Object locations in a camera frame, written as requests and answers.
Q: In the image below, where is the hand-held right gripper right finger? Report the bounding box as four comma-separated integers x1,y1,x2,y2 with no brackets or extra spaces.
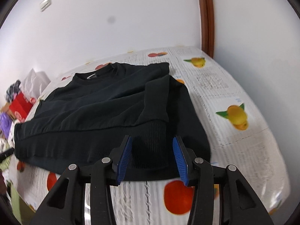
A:
172,135,275,225

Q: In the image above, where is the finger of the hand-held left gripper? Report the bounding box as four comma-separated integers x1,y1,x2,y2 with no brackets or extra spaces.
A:
0,148,15,160

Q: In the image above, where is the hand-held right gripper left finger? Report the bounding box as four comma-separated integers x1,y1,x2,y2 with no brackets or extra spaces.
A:
30,135,134,225

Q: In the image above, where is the black sweatshirt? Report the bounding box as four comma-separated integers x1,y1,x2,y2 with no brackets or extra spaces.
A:
13,62,211,181

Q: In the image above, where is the purple bag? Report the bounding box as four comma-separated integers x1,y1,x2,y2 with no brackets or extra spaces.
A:
0,112,12,139

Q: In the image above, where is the red paper bag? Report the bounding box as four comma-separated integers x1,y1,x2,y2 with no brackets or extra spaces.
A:
9,91,37,123

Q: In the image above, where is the green cloth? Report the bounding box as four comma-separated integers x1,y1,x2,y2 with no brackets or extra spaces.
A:
9,184,35,219

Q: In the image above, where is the plaid cloth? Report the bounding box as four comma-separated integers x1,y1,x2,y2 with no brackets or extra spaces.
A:
5,80,21,102

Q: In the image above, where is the white plastic bag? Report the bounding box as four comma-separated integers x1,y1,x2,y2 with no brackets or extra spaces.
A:
20,68,51,98

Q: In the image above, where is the fruit print tablecloth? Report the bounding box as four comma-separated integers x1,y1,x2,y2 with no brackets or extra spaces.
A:
10,46,290,225

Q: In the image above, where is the brown wooden door frame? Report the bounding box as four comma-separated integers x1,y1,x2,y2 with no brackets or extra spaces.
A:
196,0,215,59

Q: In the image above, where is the white wall light switch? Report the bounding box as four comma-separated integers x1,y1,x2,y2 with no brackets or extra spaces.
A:
39,0,51,12

